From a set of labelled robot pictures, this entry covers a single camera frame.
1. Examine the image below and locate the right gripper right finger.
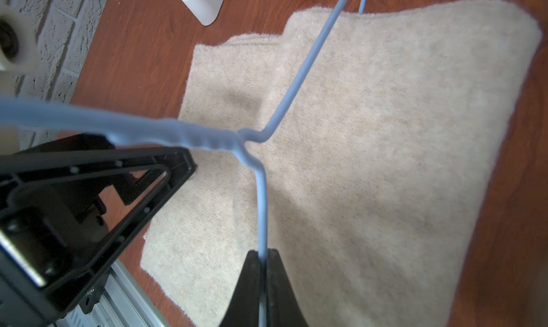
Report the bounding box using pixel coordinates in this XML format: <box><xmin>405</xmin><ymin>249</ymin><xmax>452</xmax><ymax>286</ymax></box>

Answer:
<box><xmin>266</xmin><ymin>248</ymin><xmax>308</xmax><ymax>327</ymax></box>

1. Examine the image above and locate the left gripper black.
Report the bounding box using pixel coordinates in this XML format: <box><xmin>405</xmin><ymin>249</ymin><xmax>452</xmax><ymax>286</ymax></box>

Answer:
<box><xmin>1</xmin><ymin>148</ymin><xmax>196</xmax><ymax>326</ymax></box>

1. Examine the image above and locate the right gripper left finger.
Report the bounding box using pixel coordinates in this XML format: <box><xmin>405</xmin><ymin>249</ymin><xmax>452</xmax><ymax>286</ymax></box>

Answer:
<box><xmin>220</xmin><ymin>250</ymin><xmax>261</xmax><ymax>327</ymax></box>

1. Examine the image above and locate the blue wire hanger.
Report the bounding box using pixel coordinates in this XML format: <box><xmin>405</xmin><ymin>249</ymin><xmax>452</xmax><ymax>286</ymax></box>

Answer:
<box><xmin>6</xmin><ymin>0</ymin><xmax>348</xmax><ymax>326</ymax></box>

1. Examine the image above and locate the beige wool scarf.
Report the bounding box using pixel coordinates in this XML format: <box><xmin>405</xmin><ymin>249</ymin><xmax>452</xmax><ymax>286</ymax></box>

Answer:
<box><xmin>141</xmin><ymin>0</ymin><xmax>542</xmax><ymax>326</ymax></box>

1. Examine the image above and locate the aluminium front rail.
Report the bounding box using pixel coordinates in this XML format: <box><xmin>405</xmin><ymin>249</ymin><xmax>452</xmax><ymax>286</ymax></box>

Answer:
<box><xmin>52</xmin><ymin>260</ymin><xmax>169</xmax><ymax>326</ymax></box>

